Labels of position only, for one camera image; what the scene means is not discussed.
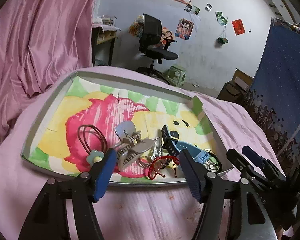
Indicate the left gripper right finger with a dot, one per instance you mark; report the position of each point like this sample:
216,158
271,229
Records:
248,218

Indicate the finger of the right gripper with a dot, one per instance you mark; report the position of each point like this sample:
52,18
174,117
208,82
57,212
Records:
270,171
250,172

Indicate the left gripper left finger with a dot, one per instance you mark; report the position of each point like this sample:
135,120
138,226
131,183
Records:
47,218

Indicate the black hair elastic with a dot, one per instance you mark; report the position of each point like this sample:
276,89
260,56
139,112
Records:
213,163

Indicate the silver bangle rings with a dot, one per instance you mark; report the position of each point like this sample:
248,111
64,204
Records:
211,163

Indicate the blue smart watch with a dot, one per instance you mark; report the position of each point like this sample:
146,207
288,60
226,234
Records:
174,147

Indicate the black white braided keychain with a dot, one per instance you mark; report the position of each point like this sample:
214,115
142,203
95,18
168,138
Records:
157,148

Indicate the grey hair claw clip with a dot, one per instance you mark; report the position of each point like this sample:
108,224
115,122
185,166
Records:
131,146

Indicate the blue starry curtain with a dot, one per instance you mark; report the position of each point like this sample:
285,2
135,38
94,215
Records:
273,99

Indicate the dark bag on floor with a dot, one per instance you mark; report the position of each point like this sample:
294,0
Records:
232,92

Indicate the cardboard box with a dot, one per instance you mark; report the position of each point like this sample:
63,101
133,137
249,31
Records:
242,80

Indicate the pink bed sheet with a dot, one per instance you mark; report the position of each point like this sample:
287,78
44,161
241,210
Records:
123,213

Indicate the grey tray with drawing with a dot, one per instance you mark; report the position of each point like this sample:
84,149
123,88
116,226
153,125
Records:
88,113

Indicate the green plastic stool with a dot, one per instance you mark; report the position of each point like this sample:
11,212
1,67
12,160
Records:
175,75

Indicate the green hanging pouch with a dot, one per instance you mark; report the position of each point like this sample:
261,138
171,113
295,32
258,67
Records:
222,40

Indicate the red paper square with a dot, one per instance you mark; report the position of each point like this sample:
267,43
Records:
238,27

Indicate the anime poster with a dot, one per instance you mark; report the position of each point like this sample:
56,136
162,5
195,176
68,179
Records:
184,29

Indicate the black office chair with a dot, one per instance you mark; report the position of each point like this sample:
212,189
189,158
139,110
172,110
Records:
154,45

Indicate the pink satin curtain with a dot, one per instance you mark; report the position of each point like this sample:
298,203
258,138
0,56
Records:
40,40

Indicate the wooden desk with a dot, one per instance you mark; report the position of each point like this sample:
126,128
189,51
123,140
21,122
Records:
101,33

